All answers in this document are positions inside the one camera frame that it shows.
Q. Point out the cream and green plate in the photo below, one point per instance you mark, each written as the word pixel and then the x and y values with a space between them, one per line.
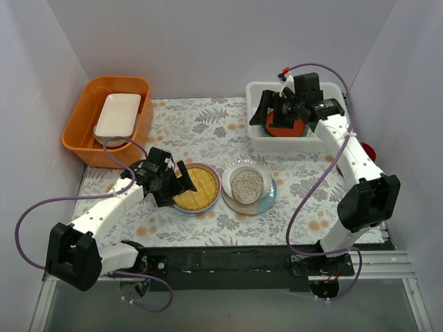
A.
pixel 307 132

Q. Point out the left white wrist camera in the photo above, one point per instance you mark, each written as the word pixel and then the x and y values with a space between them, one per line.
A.
pixel 170 162

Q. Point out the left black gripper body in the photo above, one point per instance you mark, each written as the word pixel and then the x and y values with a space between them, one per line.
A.
pixel 172 185

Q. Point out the white rectangular dish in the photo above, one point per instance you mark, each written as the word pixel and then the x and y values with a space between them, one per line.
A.
pixel 118 115

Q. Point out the red brown round plate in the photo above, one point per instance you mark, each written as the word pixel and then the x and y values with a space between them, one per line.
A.
pixel 299 128

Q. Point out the white fluted plate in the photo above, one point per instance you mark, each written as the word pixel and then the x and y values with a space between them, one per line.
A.
pixel 235 166

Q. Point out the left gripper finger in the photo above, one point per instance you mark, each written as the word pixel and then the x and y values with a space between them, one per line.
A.
pixel 164 196
pixel 185 179

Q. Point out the teal scalloped plate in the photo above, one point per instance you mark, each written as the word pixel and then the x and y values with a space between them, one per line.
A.
pixel 263 131

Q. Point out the cream and blue plate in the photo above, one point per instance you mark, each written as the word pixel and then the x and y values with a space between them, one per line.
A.
pixel 258 207

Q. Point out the floral patterned table mat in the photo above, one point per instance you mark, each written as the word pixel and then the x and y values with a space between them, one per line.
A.
pixel 213 132

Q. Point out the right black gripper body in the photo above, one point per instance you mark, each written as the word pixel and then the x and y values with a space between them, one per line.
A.
pixel 277 108

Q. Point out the orange plastic bin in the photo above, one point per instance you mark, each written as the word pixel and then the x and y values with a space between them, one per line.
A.
pixel 95 151

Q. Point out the aluminium frame rail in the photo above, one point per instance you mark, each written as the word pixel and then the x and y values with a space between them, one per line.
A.
pixel 370 264

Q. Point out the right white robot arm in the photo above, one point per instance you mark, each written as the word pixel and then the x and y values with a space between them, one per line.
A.
pixel 371 195

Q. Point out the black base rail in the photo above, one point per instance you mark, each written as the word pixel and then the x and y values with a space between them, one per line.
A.
pixel 237 268

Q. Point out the clear white plastic bin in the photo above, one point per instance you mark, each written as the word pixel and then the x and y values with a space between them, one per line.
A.
pixel 269 143

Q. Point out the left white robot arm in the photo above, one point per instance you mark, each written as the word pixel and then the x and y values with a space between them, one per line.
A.
pixel 74 252

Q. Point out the pink plate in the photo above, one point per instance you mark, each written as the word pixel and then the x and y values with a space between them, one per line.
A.
pixel 214 171

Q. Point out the red and black mug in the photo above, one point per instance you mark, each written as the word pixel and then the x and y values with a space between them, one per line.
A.
pixel 369 151

